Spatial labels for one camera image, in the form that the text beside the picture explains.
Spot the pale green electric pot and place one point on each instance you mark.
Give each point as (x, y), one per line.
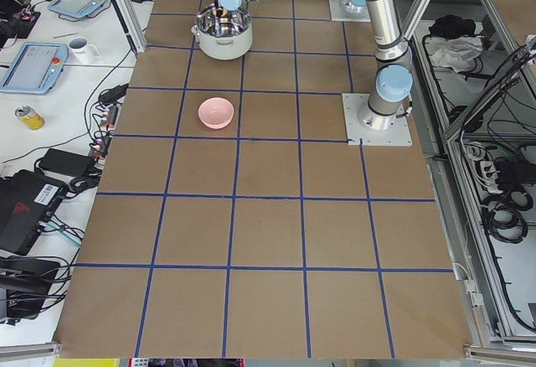
(223, 34)

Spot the pink bowl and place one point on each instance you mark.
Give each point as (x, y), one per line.
(216, 112)

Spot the white mug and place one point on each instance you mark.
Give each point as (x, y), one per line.
(84, 51)

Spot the near teach pendant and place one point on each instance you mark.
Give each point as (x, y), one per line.
(35, 69)

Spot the yellow drink can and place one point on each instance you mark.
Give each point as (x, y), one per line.
(29, 117)

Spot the black power adapter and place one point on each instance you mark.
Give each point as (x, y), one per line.
(65, 163)

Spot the white crumpled cloth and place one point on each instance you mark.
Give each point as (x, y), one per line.
(458, 54)

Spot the black computer box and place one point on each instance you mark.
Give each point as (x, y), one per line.
(28, 199)

